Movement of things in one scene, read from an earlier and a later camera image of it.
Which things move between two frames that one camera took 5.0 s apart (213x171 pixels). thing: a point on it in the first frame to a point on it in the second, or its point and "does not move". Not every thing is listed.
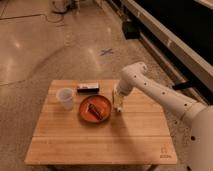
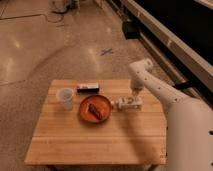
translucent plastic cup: x=66 y=95 does not move
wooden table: x=78 y=126 does not move
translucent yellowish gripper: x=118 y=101 to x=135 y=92
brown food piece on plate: x=95 y=111 does not move
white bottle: x=118 y=94 to x=128 y=104
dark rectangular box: x=88 y=88 does not move
